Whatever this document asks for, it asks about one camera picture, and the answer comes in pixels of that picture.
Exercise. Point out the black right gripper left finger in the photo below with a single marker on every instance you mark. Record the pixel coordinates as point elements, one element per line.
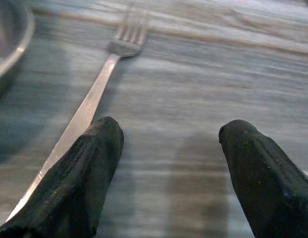
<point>74,178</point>

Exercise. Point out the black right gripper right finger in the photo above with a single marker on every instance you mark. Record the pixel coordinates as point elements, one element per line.
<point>265,178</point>

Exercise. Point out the silver metal fork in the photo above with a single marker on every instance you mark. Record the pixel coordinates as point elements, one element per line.
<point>99,84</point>

